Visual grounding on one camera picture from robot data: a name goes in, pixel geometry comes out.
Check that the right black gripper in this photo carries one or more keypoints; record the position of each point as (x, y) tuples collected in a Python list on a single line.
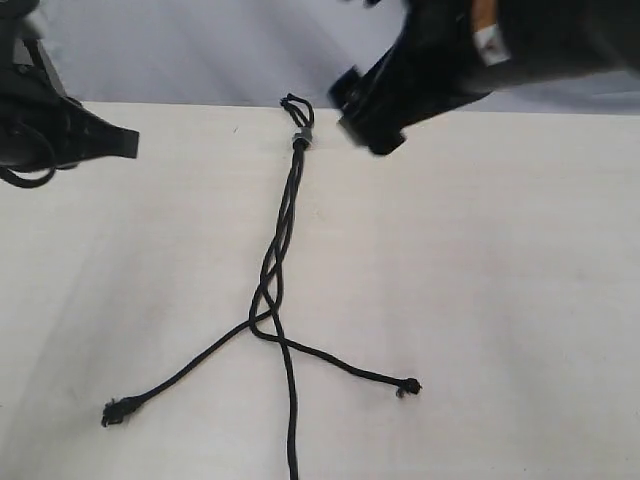
[(448, 54)]

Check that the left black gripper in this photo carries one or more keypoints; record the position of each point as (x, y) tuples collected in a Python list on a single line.
[(42, 128)]

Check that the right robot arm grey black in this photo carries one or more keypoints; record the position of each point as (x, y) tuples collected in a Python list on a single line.
[(555, 40)]

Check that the black stand pole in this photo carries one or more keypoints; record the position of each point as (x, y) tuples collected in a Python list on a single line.
[(41, 60)]

